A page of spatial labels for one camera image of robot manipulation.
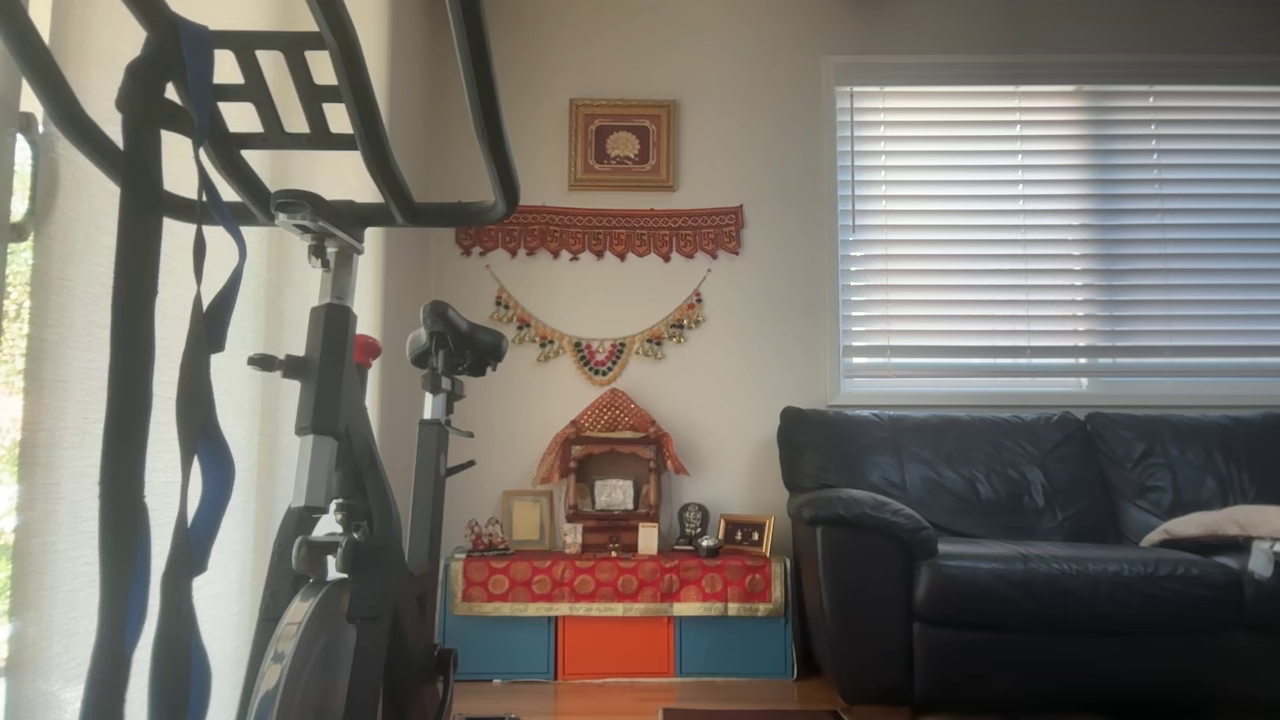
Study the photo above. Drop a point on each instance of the beaded garland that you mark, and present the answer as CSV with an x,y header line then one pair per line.
x,y
598,360

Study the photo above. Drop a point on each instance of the wooden shrine with canopy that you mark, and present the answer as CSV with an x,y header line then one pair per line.
x,y
610,470

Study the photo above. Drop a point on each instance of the dark idol plaque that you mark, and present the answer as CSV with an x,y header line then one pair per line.
x,y
692,522

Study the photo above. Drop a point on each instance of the white card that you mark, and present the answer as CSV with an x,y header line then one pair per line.
x,y
648,538

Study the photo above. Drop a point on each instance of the small dark bowl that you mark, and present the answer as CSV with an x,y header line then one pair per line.
x,y
708,546

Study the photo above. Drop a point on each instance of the red gold patterned cloth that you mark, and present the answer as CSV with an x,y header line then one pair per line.
x,y
615,582

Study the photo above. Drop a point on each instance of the small figurines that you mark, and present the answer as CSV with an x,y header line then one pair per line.
x,y
485,537

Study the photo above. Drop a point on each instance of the blue and orange cabinet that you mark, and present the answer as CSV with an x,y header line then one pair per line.
x,y
615,650

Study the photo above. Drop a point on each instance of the black exercise bike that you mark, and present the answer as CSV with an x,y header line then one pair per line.
x,y
340,420

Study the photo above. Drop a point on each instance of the sheer white curtain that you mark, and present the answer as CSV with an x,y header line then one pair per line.
x,y
265,300

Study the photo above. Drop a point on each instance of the black leather sofa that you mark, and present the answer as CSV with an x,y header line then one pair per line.
x,y
1000,560

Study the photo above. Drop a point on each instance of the white window blind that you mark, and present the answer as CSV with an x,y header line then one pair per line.
x,y
1050,230

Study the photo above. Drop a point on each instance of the beige cushion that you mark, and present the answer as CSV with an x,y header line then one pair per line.
x,y
1220,525

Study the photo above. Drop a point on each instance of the red embroidered wall hanging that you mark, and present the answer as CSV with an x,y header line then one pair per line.
x,y
600,230

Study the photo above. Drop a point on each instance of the pale picture frame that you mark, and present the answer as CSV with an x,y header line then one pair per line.
x,y
527,520

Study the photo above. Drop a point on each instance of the small gold picture frame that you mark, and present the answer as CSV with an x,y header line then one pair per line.
x,y
746,535

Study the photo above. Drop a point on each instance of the gold framed wall picture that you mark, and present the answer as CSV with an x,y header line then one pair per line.
x,y
622,145

